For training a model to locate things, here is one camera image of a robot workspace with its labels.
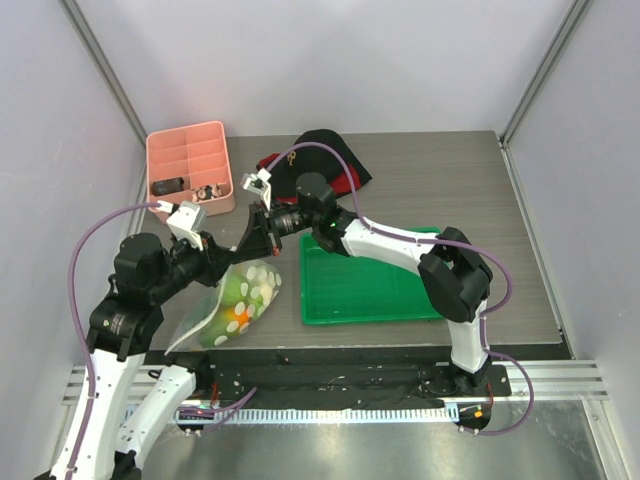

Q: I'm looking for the light green fake vegetable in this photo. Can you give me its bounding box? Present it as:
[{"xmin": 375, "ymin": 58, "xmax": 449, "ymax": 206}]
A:
[{"xmin": 219, "ymin": 276, "xmax": 263, "ymax": 307}]

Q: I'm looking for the aluminium frame rail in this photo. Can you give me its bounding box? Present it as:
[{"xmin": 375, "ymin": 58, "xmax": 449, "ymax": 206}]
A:
[{"xmin": 64, "ymin": 349, "xmax": 607, "ymax": 432}]

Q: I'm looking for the small black object in organizer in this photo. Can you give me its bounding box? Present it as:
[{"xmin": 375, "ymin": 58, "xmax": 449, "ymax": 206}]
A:
[{"xmin": 151, "ymin": 177, "xmax": 185, "ymax": 197}]

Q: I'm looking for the clear zip top bag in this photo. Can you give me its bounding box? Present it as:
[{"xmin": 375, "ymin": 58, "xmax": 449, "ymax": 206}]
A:
[{"xmin": 165, "ymin": 260, "xmax": 282, "ymax": 355}]

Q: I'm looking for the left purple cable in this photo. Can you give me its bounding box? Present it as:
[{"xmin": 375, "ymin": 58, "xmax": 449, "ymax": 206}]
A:
[{"xmin": 67, "ymin": 201, "xmax": 261, "ymax": 474}]

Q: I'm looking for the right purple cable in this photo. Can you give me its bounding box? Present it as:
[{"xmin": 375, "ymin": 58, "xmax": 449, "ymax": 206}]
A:
[{"xmin": 264, "ymin": 142, "xmax": 536, "ymax": 436}]

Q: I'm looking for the white fake cauliflower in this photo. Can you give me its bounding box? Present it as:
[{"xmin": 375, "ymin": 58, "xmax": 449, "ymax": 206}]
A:
[{"xmin": 246, "ymin": 266, "xmax": 280, "ymax": 307}]

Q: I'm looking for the pink patterned item in organizer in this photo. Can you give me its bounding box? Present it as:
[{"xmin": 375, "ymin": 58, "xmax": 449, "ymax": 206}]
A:
[{"xmin": 191, "ymin": 183, "xmax": 224, "ymax": 203}]

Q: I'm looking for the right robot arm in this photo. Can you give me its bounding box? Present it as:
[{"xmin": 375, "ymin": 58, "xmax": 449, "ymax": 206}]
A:
[{"xmin": 235, "ymin": 169, "xmax": 493, "ymax": 395}]

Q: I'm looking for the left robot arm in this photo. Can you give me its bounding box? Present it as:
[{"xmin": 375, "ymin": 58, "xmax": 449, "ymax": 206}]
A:
[{"xmin": 41, "ymin": 232, "xmax": 263, "ymax": 479}]

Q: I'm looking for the red and black folded cloth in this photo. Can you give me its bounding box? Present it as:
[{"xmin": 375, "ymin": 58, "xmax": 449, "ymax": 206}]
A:
[{"xmin": 270, "ymin": 154, "xmax": 372, "ymax": 204}]

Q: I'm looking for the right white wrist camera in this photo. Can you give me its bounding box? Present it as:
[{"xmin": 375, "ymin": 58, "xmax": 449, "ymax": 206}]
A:
[{"xmin": 241, "ymin": 169, "xmax": 272, "ymax": 211}]

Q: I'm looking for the green plastic tray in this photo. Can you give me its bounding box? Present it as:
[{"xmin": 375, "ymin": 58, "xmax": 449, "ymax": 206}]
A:
[{"xmin": 299, "ymin": 234, "xmax": 441, "ymax": 326}]

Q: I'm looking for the purple cable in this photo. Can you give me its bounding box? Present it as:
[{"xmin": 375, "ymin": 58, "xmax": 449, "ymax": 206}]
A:
[
  {"xmin": 67, "ymin": 201, "xmax": 261, "ymax": 474},
  {"xmin": 264, "ymin": 142, "xmax": 536, "ymax": 436}
]

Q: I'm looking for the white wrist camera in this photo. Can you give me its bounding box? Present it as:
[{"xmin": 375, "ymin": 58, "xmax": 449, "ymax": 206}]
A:
[
  {"xmin": 241, "ymin": 169, "xmax": 272, "ymax": 211},
  {"xmin": 158, "ymin": 201, "xmax": 206, "ymax": 251}
]

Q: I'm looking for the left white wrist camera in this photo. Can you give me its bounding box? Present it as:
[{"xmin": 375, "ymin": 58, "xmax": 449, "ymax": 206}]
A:
[{"xmin": 158, "ymin": 201, "xmax": 206, "ymax": 251}]

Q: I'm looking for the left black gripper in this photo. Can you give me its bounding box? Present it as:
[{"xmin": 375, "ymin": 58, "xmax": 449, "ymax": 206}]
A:
[{"xmin": 150, "ymin": 227, "xmax": 238, "ymax": 300}]

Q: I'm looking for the black baseball cap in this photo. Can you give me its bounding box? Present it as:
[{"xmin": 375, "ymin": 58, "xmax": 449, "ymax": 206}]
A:
[{"xmin": 282, "ymin": 129, "xmax": 353, "ymax": 182}]

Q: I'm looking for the orange fake fruit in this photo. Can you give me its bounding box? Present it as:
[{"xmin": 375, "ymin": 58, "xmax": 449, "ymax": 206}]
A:
[{"xmin": 225, "ymin": 308, "xmax": 251, "ymax": 327}]

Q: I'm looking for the pink divided organizer box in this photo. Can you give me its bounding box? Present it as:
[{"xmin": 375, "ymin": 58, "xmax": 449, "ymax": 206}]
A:
[{"xmin": 146, "ymin": 121, "xmax": 235, "ymax": 216}]

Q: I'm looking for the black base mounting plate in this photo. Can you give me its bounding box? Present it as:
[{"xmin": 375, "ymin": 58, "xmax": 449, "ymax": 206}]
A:
[{"xmin": 178, "ymin": 346, "xmax": 512, "ymax": 410}]

